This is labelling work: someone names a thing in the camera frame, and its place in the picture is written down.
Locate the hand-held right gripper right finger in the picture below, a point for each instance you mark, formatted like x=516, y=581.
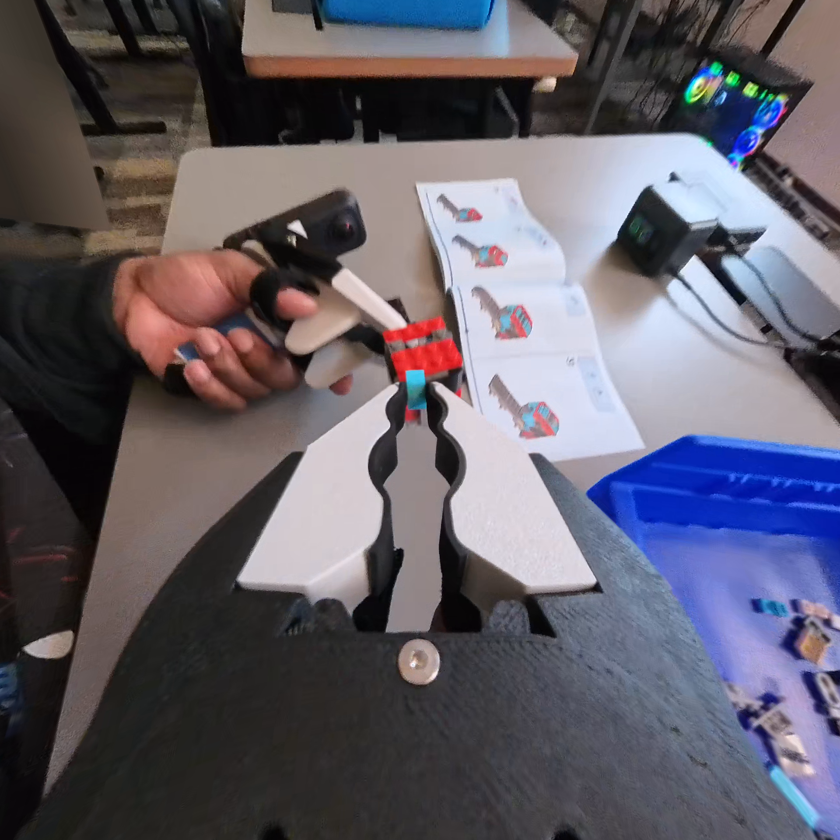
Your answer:
x=518, y=518

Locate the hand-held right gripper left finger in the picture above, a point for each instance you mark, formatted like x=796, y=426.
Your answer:
x=308, y=518

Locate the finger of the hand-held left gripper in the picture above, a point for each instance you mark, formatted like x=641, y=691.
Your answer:
x=367, y=298

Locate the red teal grey brick model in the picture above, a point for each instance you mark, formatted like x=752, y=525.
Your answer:
x=420, y=344

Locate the teal toy brick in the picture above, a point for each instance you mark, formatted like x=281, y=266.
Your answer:
x=415, y=388

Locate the blue plastic bin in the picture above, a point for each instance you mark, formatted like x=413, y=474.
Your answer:
x=722, y=472

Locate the pile of small bricks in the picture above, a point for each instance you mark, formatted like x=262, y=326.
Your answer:
x=814, y=646

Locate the grey desk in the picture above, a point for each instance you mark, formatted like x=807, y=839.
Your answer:
x=216, y=472

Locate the person's left hand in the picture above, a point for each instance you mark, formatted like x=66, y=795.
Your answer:
x=170, y=295

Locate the white instruction booklet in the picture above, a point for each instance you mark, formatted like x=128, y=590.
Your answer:
x=531, y=229

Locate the background table with brown edge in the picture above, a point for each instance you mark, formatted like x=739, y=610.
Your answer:
x=394, y=46

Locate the blue case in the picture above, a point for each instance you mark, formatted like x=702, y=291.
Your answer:
x=407, y=13

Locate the grey panel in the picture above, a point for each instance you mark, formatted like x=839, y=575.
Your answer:
x=46, y=131

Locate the black box with green display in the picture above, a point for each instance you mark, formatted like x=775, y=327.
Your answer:
x=663, y=243

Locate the grey flat device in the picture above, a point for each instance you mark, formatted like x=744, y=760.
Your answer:
x=787, y=289

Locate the black plug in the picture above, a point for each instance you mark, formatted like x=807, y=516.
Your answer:
x=741, y=236

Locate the computer case with rainbow lights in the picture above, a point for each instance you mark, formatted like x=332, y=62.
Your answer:
x=741, y=111

